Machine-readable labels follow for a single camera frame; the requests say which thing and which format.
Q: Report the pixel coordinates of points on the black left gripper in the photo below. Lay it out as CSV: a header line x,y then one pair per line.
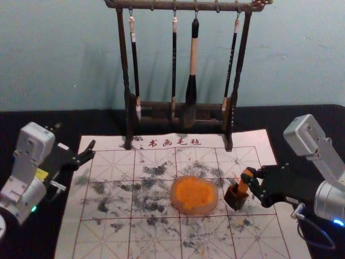
x,y
58,160

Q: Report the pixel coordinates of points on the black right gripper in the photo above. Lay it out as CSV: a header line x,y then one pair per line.
x,y
285,184

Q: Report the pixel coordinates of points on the brown seal stamp orange top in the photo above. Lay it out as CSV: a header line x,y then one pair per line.
x,y
236,198

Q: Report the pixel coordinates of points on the round dish of orange paste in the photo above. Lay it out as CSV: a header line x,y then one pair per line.
x,y
194,194

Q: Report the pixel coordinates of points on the black table cloth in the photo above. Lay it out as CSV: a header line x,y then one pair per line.
x,y
291,121

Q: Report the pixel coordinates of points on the white felt mat red grid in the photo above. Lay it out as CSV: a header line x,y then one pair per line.
x,y
134,232

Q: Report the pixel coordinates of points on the dark wooden brush rack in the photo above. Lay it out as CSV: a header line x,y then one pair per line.
x,y
122,67

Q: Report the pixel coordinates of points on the thin black calligraphy brush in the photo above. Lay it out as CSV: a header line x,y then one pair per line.
x,y
230,67
134,67
174,67

